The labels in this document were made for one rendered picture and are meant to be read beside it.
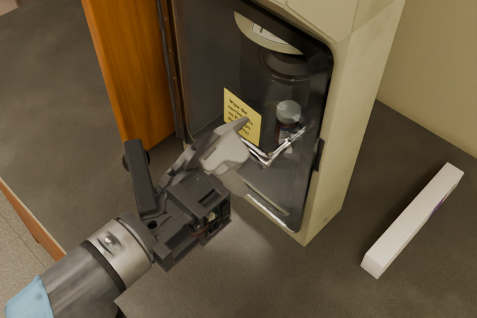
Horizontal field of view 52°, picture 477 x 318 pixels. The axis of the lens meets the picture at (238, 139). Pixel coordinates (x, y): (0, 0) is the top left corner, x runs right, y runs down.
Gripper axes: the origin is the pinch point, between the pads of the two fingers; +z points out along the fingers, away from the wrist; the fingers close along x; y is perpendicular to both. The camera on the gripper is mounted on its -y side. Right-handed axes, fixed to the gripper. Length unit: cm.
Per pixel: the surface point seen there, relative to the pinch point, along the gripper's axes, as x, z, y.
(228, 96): 1.1, 4.2, -6.2
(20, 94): -26, -10, -60
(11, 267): -120, -34, -87
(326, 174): -5.3, 7.3, 10.8
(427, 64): -13, 49, 6
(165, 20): 7.7, 4.4, -19.6
